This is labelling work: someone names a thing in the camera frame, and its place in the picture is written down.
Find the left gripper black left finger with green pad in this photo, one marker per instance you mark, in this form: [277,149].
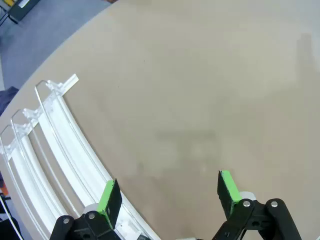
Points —
[110,200]

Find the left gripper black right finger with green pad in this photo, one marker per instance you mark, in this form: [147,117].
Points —
[230,195]

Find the purple cloth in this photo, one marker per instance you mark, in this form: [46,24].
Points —
[7,98]

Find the white can dispenser rack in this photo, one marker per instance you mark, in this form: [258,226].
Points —
[77,160]

